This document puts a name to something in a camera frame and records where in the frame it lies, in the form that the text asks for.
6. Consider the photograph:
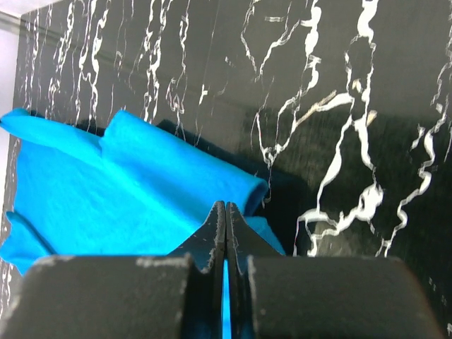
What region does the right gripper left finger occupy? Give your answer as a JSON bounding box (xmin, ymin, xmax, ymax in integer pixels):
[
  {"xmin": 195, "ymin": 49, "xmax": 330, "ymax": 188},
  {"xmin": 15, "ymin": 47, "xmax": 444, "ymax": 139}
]
[{"xmin": 169, "ymin": 201, "xmax": 226, "ymax": 338}]

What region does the blue t shirt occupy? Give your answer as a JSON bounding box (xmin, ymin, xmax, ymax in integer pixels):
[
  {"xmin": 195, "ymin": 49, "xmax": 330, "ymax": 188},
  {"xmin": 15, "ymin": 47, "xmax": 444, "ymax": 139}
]
[{"xmin": 1, "ymin": 109, "xmax": 282, "ymax": 338}]

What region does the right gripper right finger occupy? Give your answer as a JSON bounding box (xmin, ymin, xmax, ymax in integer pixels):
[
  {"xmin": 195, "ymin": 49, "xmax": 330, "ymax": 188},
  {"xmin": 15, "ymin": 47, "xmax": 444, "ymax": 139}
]
[{"xmin": 225, "ymin": 202, "xmax": 280, "ymax": 338}]

